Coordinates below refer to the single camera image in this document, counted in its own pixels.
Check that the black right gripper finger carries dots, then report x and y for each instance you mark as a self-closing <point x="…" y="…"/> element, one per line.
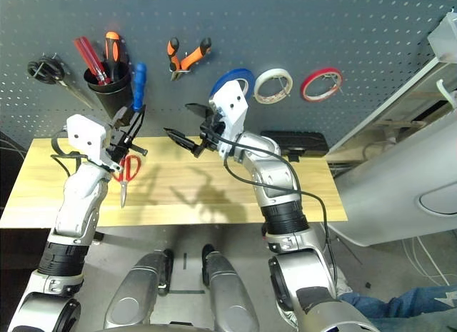
<point x="184" y="138"/>
<point x="200" y="109"/>

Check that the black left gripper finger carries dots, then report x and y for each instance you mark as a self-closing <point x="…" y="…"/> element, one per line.
<point x="122" y="118"/>
<point x="136" y="125"/>

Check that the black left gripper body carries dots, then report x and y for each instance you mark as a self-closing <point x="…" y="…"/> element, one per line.
<point x="118" y="150"/>

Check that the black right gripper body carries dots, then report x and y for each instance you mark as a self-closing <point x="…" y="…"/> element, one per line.
<point x="212" y="132"/>

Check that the orange black needle-nose pliers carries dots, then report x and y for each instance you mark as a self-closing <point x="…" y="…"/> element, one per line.
<point x="189" y="62"/>

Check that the blue tape roll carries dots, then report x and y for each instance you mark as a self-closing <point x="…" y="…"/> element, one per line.
<point x="232" y="73"/>

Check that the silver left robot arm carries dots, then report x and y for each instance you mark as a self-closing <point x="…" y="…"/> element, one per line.
<point x="78" y="189"/>

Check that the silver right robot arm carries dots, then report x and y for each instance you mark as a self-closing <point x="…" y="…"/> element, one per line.
<point x="271" y="175"/>

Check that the grey perforated pegboard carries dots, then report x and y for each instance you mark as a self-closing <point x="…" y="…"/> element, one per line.
<point x="285" y="25"/>

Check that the black tool cup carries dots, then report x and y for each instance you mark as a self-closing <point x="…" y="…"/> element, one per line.
<point x="114" y="96"/>

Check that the white tape roll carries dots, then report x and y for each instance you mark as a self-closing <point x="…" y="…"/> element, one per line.
<point x="257" y="89"/>

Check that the black plastic tool case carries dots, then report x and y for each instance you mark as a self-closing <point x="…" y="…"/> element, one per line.
<point x="303" y="143"/>

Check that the red tape roll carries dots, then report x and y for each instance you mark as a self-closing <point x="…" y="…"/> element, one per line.
<point x="303" y="89"/>

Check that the silver left robot leg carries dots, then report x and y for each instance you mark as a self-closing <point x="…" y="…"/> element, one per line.
<point x="135" y="292"/>

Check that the silver robot leg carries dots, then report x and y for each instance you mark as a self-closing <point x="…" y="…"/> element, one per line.
<point x="228" y="292"/>
<point x="135" y="292"/>

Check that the silver right robot leg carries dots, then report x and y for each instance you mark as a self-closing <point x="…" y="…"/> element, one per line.
<point x="228" y="292"/>

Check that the grey robot torso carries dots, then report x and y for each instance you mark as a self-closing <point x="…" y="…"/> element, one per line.
<point x="171" y="327"/>

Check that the grey machine housing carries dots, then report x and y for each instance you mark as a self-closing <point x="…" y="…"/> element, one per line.
<point x="392" y="189"/>

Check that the translucent plastic box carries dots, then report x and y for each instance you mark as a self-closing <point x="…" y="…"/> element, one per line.
<point x="444" y="39"/>

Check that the blue jeans leg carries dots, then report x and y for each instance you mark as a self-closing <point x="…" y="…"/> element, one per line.
<point x="410" y="307"/>

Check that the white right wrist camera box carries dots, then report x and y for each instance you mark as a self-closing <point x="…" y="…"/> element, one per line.
<point x="232" y="103"/>

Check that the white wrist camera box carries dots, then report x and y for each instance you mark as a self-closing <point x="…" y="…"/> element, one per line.
<point x="85" y="132"/>
<point x="232" y="103"/>

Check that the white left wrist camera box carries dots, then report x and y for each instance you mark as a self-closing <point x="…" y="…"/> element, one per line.
<point x="85" y="132"/>

